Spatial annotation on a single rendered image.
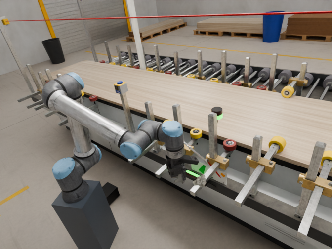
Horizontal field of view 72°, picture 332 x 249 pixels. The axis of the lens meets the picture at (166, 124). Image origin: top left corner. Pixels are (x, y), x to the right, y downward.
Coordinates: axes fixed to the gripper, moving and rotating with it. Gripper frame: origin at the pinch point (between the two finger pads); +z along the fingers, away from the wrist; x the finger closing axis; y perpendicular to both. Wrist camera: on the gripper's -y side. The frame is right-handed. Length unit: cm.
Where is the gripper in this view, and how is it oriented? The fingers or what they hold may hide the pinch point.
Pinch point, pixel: (183, 181)
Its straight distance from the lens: 127.5
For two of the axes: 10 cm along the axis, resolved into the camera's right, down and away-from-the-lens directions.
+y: -9.5, 2.6, -1.8
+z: 1.3, 8.4, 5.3
